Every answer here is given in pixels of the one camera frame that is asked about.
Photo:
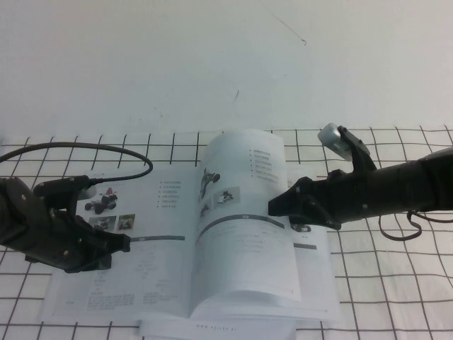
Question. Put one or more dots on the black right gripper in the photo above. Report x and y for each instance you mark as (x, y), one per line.
(339, 202)

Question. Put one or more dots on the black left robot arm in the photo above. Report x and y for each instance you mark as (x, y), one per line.
(16, 219)

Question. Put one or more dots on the white grid tablecloth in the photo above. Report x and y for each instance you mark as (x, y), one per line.
(371, 283)

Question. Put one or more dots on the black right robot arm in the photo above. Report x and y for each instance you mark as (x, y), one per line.
(414, 187)

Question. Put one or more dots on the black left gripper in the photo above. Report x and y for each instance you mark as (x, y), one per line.
(60, 241)

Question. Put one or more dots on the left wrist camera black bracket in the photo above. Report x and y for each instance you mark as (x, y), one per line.
(60, 187)

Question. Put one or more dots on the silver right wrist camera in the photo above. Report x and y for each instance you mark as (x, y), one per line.
(336, 141)

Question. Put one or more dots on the white product booklet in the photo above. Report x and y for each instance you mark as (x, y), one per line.
(159, 230)

